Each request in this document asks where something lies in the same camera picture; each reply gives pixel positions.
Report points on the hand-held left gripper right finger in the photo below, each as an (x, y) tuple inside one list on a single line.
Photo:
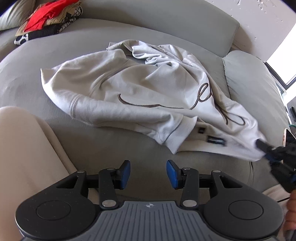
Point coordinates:
[(172, 173)]

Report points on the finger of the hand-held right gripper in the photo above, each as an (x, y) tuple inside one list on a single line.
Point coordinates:
[(270, 151)]

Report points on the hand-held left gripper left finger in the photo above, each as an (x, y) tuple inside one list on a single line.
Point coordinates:
[(124, 173)]

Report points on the white t-shirt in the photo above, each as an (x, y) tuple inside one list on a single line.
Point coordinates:
[(143, 92)]

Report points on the person's right hand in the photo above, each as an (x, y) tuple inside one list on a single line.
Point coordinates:
[(291, 213)]

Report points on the smartphone in beige case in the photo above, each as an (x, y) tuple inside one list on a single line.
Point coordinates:
[(288, 139)]

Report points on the window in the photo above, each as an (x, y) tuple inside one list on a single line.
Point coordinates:
[(284, 67)]

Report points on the grey sofa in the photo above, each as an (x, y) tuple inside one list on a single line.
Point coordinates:
[(34, 92)]

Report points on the grey sofa back cushion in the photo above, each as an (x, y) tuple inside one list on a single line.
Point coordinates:
[(138, 23)]

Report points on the red garment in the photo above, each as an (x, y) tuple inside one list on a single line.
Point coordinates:
[(44, 15)]

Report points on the beige throw pillow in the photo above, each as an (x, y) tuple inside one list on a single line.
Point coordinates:
[(13, 14)]

